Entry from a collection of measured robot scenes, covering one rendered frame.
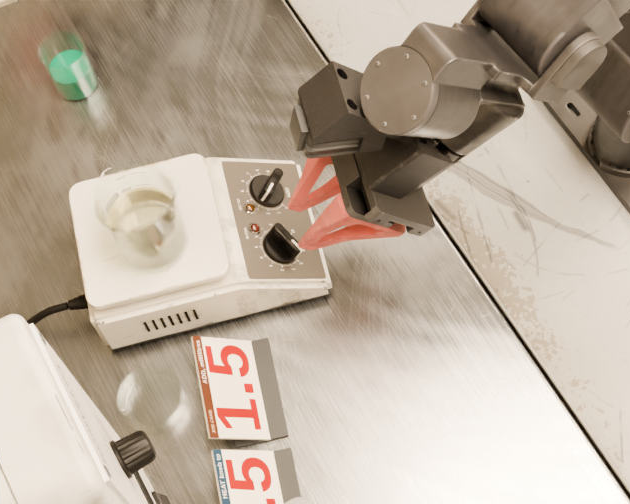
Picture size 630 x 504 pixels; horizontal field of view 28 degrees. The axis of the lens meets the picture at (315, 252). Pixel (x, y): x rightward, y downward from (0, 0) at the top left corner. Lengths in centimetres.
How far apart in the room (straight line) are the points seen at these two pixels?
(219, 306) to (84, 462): 64
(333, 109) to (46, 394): 43
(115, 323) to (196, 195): 13
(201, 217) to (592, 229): 34
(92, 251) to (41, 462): 63
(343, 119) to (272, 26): 43
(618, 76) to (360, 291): 28
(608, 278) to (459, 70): 35
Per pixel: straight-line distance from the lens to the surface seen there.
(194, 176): 106
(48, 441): 43
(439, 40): 80
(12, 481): 43
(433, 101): 79
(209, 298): 103
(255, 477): 102
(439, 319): 108
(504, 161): 115
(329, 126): 83
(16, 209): 119
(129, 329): 106
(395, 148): 88
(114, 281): 103
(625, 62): 102
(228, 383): 104
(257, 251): 105
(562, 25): 83
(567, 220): 112
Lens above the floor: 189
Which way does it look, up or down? 63 degrees down
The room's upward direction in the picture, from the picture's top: 12 degrees counter-clockwise
